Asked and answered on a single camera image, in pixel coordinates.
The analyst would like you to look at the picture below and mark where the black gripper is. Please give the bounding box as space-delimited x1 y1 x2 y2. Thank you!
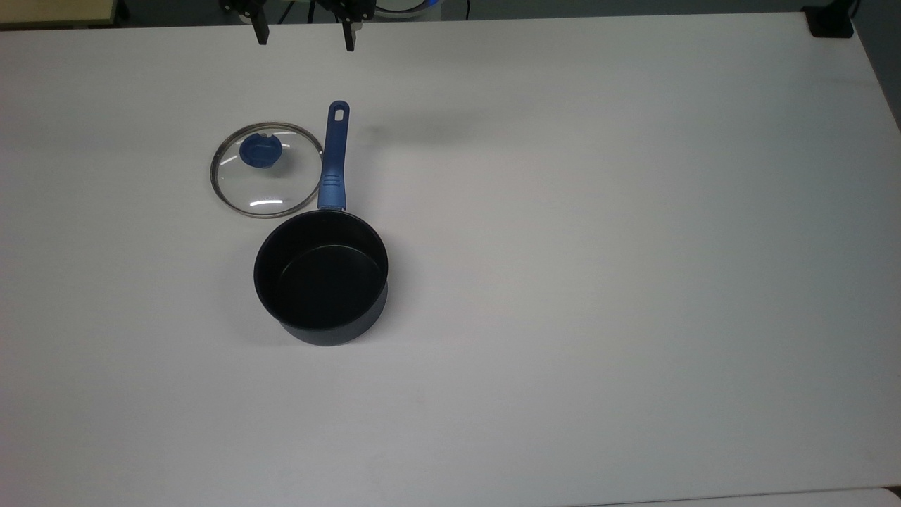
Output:
220 0 375 52

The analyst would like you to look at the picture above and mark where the glass lid with blue knob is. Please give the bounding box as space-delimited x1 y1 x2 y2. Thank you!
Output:
210 121 325 220

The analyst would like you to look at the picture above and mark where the black table clamp block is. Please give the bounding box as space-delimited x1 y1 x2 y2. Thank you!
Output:
802 0 857 39

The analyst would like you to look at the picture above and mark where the white folding table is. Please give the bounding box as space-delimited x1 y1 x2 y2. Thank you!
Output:
577 486 901 507

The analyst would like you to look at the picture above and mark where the robot base ring blue light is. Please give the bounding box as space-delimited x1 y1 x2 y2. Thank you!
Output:
373 0 443 19

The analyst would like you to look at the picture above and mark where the dark saucepan with blue handle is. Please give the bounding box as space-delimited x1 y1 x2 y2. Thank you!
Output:
253 100 390 348

